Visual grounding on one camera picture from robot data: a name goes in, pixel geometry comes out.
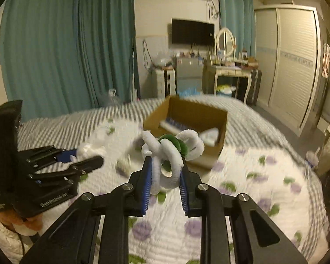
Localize white sliding wardrobe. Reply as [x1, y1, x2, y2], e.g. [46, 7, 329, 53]
[255, 4, 321, 135]

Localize teal left curtain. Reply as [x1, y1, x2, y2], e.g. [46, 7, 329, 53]
[0, 0, 140, 121]

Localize beige small socks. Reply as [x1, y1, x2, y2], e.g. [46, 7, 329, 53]
[115, 155, 133, 178]

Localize black wall television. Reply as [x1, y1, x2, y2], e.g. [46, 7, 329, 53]
[172, 19, 215, 46]

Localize left hand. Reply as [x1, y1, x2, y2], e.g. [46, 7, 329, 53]
[0, 209, 43, 236]

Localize teal right curtain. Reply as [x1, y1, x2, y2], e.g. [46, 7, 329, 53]
[219, 0, 256, 56]

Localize light grey cloth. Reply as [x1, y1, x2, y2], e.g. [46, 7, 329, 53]
[199, 128, 219, 147]

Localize white dressing table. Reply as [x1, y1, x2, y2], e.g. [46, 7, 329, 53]
[202, 60, 262, 106]

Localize cream cloth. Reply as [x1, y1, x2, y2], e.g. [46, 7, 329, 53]
[70, 141, 106, 163]

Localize white drawer cabinet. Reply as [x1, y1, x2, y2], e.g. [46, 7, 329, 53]
[152, 68, 176, 98]

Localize floral tissue paper pack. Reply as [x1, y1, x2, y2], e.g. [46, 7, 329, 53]
[159, 118, 187, 135]

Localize cardboard box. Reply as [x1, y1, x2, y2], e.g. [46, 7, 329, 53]
[143, 97, 228, 170]

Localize white oval vanity mirror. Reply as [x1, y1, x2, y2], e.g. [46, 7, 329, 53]
[214, 27, 237, 60]

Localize small silver fridge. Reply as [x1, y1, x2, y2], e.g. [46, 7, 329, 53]
[175, 57, 203, 95]

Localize white floral quilt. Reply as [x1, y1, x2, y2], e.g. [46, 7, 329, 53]
[0, 93, 330, 264]

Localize teal curtain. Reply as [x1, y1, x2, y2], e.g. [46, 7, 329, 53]
[0, 0, 140, 121]
[219, 0, 256, 56]

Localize white green fuzzy rope toy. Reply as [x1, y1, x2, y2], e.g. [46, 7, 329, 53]
[141, 129, 205, 195]

